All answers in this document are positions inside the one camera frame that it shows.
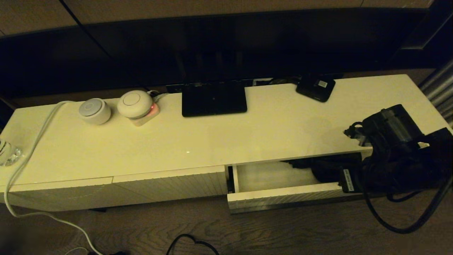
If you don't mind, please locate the black umbrella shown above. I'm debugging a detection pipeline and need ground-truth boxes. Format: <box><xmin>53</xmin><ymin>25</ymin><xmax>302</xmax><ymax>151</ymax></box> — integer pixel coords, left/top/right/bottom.
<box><xmin>282</xmin><ymin>156</ymin><xmax>349</xmax><ymax>183</ymax></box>

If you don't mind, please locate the white pull-out drawer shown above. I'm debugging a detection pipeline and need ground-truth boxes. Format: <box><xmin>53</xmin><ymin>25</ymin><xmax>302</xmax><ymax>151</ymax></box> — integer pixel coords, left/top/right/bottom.
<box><xmin>226</xmin><ymin>152</ymin><xmax>368</xmax><ymax>214</ymax></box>

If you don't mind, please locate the white ribbed cabinet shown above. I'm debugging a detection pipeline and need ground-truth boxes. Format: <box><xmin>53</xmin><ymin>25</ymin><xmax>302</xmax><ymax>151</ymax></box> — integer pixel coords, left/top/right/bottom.
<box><xmin>113</xmin><ymin>165</ymin><xmax>229</xmax><ymax>205</ymax></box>
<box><xmin>0</xmin><ymin>177</ymin><xmax>114</xmax><ymax>212</ymax></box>
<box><xmin>0</xmin><ymin>74</ymin><xmax>453</xmax><ymax>212</ymax></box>

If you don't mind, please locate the black set-top box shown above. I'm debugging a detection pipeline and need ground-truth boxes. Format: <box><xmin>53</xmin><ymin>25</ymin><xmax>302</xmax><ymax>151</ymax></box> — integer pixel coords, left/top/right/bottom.
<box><xmin>296</xmin><ymin>75</ymin><xmax>336</xmax><ymax>102</ymax></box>

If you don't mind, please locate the grey curtain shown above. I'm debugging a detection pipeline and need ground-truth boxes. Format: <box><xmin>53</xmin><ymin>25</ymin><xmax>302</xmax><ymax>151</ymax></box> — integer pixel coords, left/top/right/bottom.
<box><xmin>418</xmin><ymin>58</ymin><xmax>453</xmax><ymax>128</ymax></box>

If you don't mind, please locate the white ribbed cabinet front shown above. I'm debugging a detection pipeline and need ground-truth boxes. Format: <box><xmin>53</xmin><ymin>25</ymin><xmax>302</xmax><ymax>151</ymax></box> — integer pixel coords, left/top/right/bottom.
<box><xmin>0</xmin><ymin>177</ymin><xmax>114</xmax><ymax>212</ymax></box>
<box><xmin>113</xmin><ymin>165</ymin><xmax>229</xmax><ymax>205</ymax></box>

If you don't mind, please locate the black flat television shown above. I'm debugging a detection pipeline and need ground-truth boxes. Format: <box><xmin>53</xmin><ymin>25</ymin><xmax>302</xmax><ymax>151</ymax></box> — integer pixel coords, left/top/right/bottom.
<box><xmin>0</xmin><ymin>9</ymin><xmax>436</xmax><ymax>100</ymax></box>

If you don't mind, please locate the white power strip red light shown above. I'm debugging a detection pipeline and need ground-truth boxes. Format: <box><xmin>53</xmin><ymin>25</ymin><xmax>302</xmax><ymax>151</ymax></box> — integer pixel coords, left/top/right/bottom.
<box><xmin>129</xmin><ymin>103</ymin><xmax>160</xmax><ymax>127</ymax></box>

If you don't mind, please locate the white dome-shaped device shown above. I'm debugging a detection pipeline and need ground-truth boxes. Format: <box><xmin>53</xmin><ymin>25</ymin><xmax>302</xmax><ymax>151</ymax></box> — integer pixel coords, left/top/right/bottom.
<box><xmin>117</xmin><ymin>90</ymin><xmax>154</xmax><ymax>119</ymax></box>

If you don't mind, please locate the white speaker with grey top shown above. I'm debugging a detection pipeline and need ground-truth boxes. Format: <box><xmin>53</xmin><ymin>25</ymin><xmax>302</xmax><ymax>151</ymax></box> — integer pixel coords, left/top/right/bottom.
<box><xmin>78</xmin><ymin>98</ymin><xmax>111</xmax><ymax>125</ymax></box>

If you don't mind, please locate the clear glass ornament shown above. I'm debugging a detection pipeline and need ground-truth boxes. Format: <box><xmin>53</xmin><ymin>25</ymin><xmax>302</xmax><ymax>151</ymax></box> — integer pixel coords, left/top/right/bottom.
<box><xmin>0</xmin><ymin>139</ymin><xmax>22</xmax><ymax>166</ymax></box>

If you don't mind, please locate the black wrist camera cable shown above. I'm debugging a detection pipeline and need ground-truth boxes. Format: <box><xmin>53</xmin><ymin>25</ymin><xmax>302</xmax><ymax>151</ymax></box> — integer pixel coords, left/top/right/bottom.
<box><xmin>363</xmin><ymin>175</ymin><xmax>453</xmax><ymax>234</ymax></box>

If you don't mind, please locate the black television base plate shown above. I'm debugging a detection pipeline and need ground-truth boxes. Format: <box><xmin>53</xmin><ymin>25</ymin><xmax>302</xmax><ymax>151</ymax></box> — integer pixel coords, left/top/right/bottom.
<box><xmin>182</xmin><ymin>81</ymin><xmax>247</xmax><ymax>118</ymax></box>

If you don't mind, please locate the black floor cable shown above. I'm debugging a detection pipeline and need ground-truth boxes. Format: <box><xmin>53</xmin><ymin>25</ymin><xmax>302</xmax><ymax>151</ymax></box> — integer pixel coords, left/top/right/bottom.
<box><xmin>166</xmin><ymin>234</ymin><xmax>220</xmax><ymax>255</ymax></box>

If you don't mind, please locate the thin black wall cable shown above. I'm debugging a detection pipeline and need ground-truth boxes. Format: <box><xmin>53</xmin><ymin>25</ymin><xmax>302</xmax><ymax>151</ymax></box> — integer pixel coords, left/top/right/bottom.
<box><xmin>59</xmin><ymin>0</ymin><xmax>150</xmax><ymax>90</ymax></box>

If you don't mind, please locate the white power cable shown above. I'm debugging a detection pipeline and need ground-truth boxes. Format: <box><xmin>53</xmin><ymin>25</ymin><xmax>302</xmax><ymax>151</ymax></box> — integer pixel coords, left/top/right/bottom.
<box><xmin>4</xmin><ymin>101</ymin><xmax>103</xmax><ymax>255</ymax></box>

